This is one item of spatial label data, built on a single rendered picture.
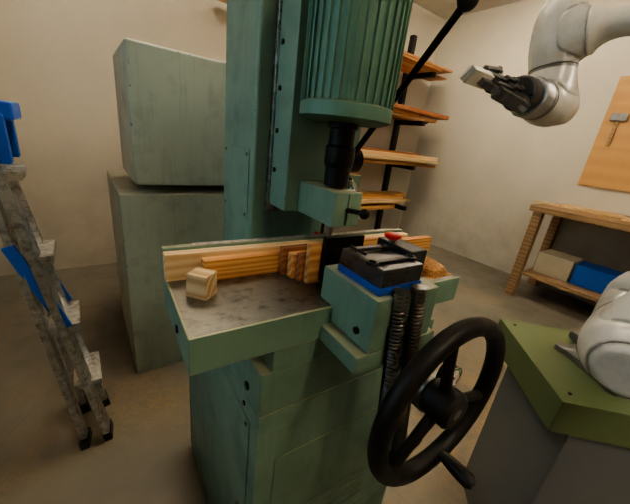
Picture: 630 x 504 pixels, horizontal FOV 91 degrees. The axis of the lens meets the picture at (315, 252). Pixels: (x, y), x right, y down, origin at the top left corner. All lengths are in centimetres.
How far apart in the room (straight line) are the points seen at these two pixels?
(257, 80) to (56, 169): 227
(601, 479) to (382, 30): 109
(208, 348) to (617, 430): 88
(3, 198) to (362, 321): 96
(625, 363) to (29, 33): 305
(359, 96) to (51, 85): 248
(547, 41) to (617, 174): 284
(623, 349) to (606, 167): 312
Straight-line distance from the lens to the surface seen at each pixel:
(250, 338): 47
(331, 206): 60
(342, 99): 57
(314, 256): 57
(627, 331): 79
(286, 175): 69
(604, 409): 97
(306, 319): 51
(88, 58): 287
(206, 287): 51
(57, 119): 285
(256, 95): 76
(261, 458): 68
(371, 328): 46
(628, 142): 381
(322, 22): 61
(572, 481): 112
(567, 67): 103
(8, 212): 114
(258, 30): 78
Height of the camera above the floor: 116
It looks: 20 degrees down
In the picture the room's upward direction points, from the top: 7 degrees clockwise
